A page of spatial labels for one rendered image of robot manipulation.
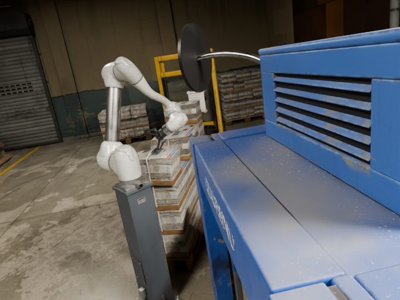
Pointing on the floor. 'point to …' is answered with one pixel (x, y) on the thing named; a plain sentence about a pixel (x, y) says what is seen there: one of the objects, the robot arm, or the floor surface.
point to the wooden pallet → (3, 154)
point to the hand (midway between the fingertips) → (146, 144)
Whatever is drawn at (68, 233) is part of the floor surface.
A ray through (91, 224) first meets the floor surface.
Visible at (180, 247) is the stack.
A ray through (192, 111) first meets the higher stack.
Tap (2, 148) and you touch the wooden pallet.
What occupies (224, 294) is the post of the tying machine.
